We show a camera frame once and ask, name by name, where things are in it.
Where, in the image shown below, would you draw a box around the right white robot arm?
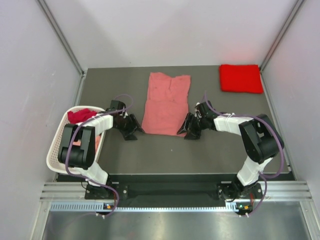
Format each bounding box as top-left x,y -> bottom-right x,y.
177,101 -> 285,202

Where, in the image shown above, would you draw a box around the crimson crumpled t shirt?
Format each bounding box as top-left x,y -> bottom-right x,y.
67,108 -> 97,124

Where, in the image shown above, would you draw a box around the purple cable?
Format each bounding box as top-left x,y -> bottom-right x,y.
203,91 -> 285,218
64,93 -> 135,219

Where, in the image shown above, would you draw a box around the salmon pink t shirt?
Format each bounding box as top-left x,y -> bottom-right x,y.
142,72 -> 191,137

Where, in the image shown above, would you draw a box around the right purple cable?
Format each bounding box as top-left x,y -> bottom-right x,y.
203,91 -> 285,218

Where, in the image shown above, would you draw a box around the light pink t shirt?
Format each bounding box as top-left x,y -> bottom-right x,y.
73,135 -> 101,152

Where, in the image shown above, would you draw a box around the left aluminium frame post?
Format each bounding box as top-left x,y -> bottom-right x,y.
35,0 -> 85,76

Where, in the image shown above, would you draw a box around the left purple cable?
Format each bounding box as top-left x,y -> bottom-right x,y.
64,93 -> 135,219

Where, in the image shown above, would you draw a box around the grey slotted cable duct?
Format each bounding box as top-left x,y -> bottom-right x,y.
50,202 -> 251,213

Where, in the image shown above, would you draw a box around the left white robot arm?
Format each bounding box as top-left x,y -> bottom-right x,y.
57,99 -> 145,200

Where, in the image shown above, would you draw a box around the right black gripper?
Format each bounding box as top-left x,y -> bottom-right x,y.
178,112 -> 208,140

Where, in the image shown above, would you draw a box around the aluminium frame post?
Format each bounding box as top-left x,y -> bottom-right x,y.
35,0 -> 85,76
259,0 -> 306,73

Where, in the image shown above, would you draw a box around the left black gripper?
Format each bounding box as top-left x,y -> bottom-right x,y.
115,113 -> 144,141

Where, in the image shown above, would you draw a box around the white plastic laundry basket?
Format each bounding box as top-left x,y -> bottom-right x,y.
46,105 -> 104,175

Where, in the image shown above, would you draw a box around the right aluminium frame post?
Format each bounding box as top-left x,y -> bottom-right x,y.
259,0 -> 306,73

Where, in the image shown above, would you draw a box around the folded red t shirt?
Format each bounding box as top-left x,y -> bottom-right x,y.
219,64 -> 264,94

